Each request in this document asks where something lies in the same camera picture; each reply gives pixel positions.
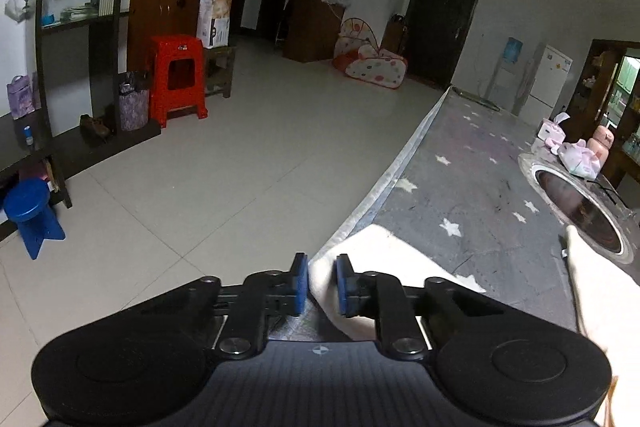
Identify water dispenser with blue bottle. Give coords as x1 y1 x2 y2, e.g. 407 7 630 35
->
485 37 523 110

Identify purple patterned waste bin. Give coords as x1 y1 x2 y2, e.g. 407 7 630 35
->
118 72 149 132

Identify cream knit sweater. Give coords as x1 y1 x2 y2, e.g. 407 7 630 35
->
309 225 639 426

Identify red plastic stool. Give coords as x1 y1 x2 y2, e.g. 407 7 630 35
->
150 34 208 128

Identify blue plastic stool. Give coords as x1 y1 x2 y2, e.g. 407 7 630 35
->
2 178 66 260

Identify polka dot play tent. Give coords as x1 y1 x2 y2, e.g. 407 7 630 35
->
332 17 408 90

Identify dark display shelf cabinet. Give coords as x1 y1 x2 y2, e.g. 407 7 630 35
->
1 0 200 202

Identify white paper milk carton box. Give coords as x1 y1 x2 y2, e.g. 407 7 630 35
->
196 0 232 49

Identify white refrigerator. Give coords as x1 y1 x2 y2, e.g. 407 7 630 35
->
514 44 573 126

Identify grey star-patterned table cover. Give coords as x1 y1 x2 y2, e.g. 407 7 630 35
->
309 85 640 343

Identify pink thermos bottle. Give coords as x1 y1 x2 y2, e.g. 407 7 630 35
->
587 124 615 167

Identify black eyeglasses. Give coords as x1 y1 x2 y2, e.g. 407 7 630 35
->
590 180 628 208

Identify pink tissue pack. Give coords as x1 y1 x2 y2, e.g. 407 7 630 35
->
558 140 601 181
537 112 570 155

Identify round induction cooktop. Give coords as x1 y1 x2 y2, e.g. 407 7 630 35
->
518 153 634 265

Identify dark wooden door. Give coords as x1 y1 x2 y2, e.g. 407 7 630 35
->
402 0 478 89

